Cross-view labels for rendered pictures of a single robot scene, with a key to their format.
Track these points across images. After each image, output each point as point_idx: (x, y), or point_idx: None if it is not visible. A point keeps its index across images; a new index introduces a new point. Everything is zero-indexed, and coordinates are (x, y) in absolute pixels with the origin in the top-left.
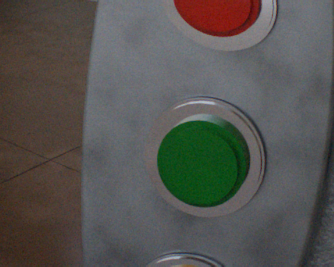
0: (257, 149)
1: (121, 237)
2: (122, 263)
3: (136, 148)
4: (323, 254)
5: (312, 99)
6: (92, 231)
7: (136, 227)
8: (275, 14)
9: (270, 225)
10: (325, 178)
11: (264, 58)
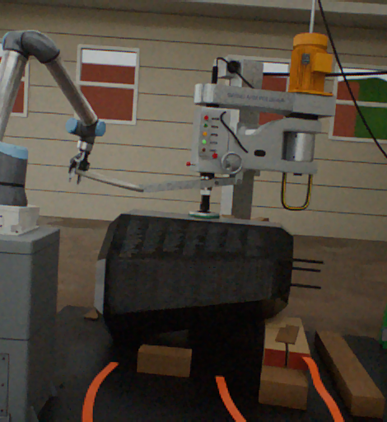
0: (207, 124)
1: (201, 130)
2: (201, 132)
3: (202, 125)
4: (211, 132)
5: (210, 122)
6: (199, 130)
7: (202, 129)
8: (208, 118)
9: (208, 128)
10: (211, 126)
11: (207, 120)
